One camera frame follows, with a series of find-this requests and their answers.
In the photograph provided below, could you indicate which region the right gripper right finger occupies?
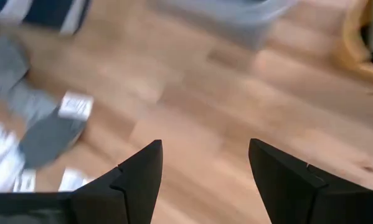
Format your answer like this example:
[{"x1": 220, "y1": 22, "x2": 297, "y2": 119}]
[{"x1": 248, "y1": 138, "x2": 373, "y2": 224}]

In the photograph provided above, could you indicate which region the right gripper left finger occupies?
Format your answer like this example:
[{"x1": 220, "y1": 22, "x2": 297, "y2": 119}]
[{"x1": 0, "y1": 139, "x2": 164, "y2": 224}]

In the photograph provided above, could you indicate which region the yellow plastic bin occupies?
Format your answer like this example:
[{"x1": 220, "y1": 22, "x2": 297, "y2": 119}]
[{"x1": 337, "y1": 0, "x2": 373, "y2": 86}]

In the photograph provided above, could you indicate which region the clear plastic bin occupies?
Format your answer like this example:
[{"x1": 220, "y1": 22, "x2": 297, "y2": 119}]
[{"x1": 147, "y1": 0, "x2": 299, "y2": 52}]

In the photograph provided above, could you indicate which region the dark blue fabric basket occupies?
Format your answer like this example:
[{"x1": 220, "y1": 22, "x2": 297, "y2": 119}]
[{"x1": 0, "y1": 0, "x2": 93, "y2": 35}]

